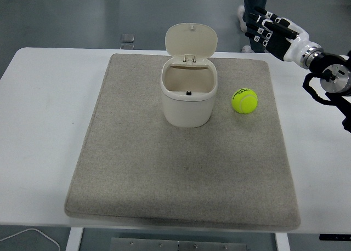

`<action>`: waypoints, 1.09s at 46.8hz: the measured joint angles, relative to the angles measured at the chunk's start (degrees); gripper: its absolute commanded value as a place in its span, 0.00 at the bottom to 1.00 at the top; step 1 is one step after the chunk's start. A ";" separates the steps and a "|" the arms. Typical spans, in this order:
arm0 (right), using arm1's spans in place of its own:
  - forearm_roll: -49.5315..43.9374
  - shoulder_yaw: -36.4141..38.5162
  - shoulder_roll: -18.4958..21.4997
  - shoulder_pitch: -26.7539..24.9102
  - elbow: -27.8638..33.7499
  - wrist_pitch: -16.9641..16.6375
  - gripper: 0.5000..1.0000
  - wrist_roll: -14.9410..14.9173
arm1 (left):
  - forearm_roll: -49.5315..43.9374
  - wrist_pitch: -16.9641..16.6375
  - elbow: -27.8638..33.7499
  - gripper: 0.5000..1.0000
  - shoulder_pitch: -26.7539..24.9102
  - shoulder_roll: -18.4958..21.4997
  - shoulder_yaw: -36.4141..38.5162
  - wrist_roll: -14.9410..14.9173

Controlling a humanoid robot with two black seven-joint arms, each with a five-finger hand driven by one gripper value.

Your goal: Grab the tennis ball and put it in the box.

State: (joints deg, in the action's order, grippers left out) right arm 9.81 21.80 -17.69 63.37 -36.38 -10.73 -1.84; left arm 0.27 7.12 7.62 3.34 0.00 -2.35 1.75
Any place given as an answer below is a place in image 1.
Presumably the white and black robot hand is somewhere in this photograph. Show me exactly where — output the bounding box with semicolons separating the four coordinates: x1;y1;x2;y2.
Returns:
245;6;321;64

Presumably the yellow-green tennis ball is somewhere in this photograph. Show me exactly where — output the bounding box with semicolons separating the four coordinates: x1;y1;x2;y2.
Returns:
231;88;259;115

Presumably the cream plastic bin with lid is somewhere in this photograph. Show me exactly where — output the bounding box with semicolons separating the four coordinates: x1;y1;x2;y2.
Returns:
160;22;219;128

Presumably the beige fabric mat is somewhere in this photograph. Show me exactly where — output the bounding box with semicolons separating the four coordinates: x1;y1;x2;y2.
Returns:
64;53;302;230

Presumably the black table control panel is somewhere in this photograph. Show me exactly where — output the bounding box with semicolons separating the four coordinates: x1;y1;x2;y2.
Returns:
319;233;351;241

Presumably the white table leg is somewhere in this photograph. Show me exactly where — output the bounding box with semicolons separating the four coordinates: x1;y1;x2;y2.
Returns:
66;227;83;251
274;232;291;251

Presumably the white cable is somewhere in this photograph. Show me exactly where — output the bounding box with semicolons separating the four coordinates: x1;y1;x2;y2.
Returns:
0;228;60;251

